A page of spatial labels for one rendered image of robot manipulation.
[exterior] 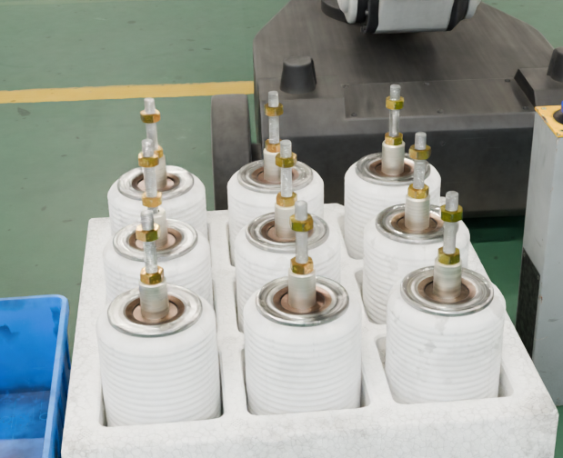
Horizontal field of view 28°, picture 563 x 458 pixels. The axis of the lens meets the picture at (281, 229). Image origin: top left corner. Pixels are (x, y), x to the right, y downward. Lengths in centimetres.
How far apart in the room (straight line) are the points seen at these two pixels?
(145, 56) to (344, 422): 144
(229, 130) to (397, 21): 34
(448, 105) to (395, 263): 49
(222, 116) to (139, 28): 101
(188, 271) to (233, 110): 48
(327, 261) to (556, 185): 24
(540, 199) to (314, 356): 34
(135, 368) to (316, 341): 14
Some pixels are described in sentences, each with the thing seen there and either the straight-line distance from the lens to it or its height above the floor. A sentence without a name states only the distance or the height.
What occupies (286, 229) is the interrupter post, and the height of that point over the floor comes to 26.
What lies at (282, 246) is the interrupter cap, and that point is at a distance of 97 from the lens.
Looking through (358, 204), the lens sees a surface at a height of 23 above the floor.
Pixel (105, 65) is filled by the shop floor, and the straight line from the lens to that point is 219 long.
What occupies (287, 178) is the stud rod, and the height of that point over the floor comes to 31.
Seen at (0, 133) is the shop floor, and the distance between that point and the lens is 193.
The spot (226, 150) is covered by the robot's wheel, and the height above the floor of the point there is 16.
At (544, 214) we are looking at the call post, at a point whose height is 22.
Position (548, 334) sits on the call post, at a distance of 117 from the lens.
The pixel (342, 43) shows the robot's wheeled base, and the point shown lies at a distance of 174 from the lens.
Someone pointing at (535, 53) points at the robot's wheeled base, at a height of 17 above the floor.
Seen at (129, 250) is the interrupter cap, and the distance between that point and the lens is 98.
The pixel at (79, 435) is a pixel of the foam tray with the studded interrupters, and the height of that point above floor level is 18.
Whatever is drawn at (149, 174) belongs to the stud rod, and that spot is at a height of 32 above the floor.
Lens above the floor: 72
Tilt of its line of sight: 28 degrees down
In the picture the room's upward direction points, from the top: 1 degrees counter-clockwise
